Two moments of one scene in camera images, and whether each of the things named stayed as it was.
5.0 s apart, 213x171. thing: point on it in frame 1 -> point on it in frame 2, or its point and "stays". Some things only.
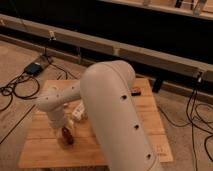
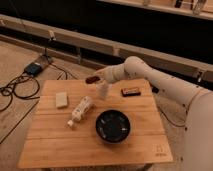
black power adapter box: (33, 68) stays
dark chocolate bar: (136, 91) stays
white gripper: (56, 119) -> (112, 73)
